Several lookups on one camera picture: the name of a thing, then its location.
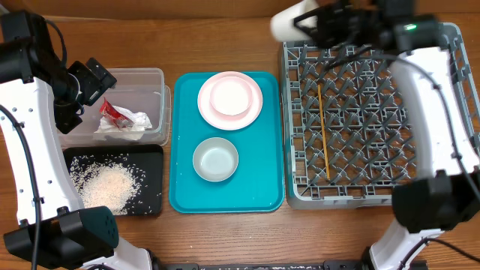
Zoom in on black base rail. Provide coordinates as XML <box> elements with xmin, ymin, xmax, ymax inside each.
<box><xmin>149</xmin><ymin>259</ymin><xmax>429</xmax><ymax>270</ymax></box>

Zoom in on pale green cup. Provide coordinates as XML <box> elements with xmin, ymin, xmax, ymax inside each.
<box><xmin>270</xmin><ymin>0</ymin><xmax>319</xmax><ymax>42</ymax></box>

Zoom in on grey bowl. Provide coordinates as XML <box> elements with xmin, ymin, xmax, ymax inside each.
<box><xmin>192</xmin><ymin>137</ymin><xmax>239</xmax><ymax>182</ymax></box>

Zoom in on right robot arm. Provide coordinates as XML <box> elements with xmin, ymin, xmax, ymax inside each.
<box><xmin>292</xmin><ymin>1</ymin><xmax>479</xmax><ymax>269</ymax></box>

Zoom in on pink plate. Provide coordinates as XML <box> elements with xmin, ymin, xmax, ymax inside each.
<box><xmin>197</xmin><ymin>71</ymin><xmax>263</xmax><ymax>131</ymax></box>

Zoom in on red foil snack wrapper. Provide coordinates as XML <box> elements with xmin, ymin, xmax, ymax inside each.
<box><xmin>99</xmin><ymin>98</ymin><xmax>134</xmax><ymax>129</ymax></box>

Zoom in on wooden chopstick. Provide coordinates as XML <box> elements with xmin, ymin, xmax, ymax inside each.
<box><xmin>317</xmin><ymin>85</ymin><xmax>330</xmax><ymax>181</ymax></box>

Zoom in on pink bowl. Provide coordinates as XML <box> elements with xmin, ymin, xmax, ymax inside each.
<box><xmin>210</xmin><ymin>76</ymin><xmax>253</xmax><ymax>116</ymax></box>

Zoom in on white rice leftovers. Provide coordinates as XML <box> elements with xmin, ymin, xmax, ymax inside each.
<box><xmin>68</xmin><ymin>153</ymin><xmax>163</xmax><ymax>216</ymax></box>

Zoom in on teal serving tray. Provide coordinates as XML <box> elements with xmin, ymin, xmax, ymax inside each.
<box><xmin>169</xmin><ymin>71</ymin><xmax>284</xmax><ymax>214</ymax></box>

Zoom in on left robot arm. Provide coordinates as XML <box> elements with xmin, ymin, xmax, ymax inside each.
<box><xmin>1</xmin><ymin>10</ymin><xmax>161</xmax><ymax>269</ymax></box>

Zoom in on black plastic tray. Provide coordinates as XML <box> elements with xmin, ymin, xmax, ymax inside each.
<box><xmin>62</xmin><ymin>144</ymin><xmax>165</xmax><ymax>218</ymax></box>

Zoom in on clear plastic bin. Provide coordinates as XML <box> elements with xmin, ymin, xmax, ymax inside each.
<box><xmin>58</xmin><ymin>68</ymin><xmax>172</xmax><ymax>149</ymax></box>

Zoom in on grey dishwasher rack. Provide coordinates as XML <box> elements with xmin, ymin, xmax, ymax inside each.
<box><xmin>280</xmin><ymin>22</ymin><xmax>480</xmax><ymax>210</ymax></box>

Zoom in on white napkin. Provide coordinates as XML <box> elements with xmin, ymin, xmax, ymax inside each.
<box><xmin>95</xmin><ymin>106</ymin><xmax>152</xmax><ymax>141</ymax></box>

